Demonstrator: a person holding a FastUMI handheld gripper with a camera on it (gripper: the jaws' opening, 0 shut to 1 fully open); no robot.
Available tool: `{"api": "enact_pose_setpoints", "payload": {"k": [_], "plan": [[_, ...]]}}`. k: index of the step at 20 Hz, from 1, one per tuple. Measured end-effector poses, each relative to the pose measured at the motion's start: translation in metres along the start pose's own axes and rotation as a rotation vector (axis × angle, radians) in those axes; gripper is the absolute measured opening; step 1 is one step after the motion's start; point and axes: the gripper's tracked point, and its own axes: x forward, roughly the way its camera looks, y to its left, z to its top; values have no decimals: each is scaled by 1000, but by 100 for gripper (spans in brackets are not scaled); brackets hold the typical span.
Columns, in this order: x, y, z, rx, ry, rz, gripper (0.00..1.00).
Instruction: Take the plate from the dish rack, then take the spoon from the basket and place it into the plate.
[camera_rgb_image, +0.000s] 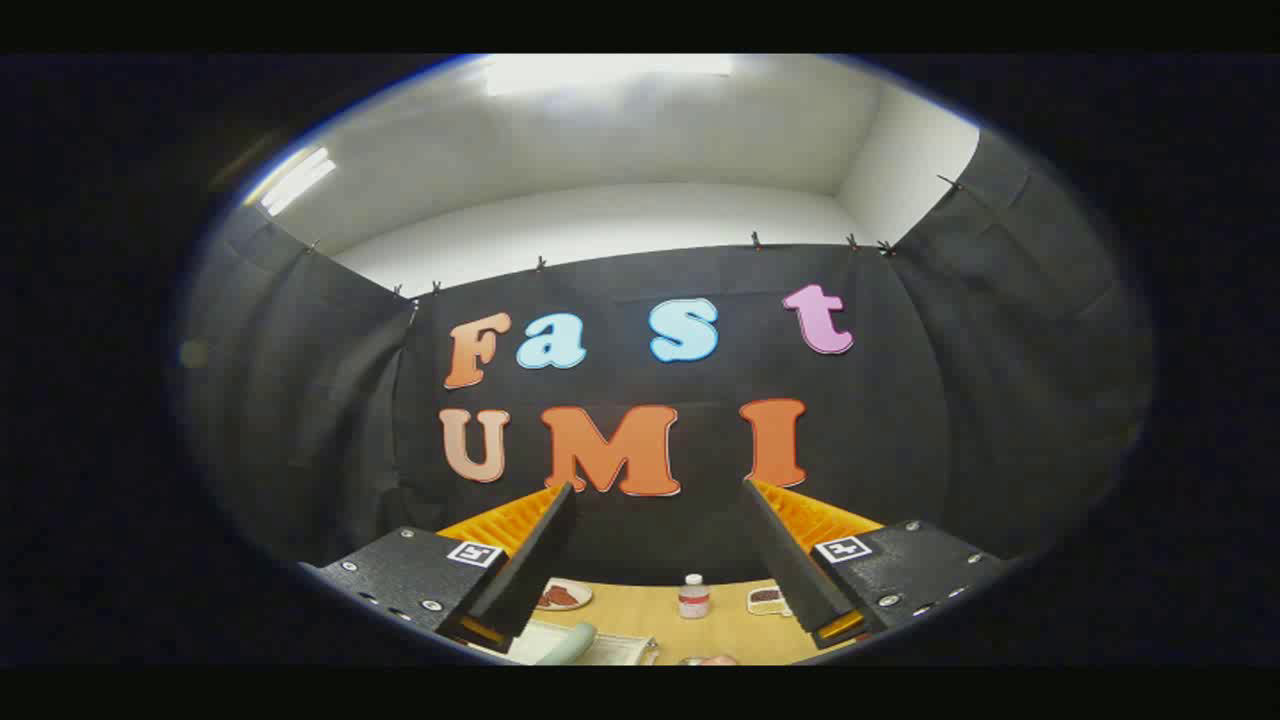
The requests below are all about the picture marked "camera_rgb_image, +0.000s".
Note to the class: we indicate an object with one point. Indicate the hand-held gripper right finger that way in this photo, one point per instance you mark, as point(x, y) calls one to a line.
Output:
point(790, 560)

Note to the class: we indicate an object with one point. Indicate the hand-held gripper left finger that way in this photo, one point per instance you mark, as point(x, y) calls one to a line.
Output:
point(540, 545)

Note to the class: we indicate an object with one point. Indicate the mint green plate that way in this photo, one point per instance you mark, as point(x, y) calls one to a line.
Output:
point(567, 643)

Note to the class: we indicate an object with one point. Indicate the beige oval plate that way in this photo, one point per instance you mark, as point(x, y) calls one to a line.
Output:
point(565, 596)

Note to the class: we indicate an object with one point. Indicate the white divided tray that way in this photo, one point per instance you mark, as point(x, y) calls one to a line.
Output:
point(766, 604)

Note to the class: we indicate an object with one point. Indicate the clear bottle red label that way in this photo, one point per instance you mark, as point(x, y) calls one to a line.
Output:
point(693, 598)

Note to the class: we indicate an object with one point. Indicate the black backdrop cloth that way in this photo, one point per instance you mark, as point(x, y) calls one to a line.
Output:
point(900, 420)

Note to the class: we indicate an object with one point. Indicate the ceiling light panel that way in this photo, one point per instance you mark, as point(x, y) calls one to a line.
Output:
point(297, 180)

